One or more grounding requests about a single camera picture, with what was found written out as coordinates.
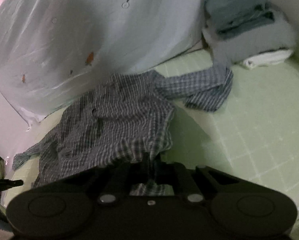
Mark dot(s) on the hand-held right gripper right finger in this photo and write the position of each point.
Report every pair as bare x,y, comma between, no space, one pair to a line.
165,172

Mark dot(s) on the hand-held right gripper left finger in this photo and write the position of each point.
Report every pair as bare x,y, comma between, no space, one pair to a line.
129,175

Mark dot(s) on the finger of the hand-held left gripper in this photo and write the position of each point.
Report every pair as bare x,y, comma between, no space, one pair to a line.
13,183

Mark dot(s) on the blue checked shirt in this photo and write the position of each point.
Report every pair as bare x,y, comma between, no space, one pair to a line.
114,120

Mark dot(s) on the white board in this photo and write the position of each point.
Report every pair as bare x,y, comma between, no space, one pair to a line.
4,125

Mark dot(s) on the green grid bed sheet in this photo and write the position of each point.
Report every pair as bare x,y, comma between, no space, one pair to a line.
239,130

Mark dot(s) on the carrot print quilt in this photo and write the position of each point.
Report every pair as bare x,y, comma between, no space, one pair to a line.
114,30

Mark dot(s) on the white folded towel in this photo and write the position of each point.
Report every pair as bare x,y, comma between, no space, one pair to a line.
267,58

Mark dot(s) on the grey folded cloth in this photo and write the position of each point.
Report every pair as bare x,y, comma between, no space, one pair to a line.
264,42

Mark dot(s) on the blue-grey folded cloth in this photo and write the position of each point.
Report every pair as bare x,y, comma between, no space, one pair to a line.
237,10

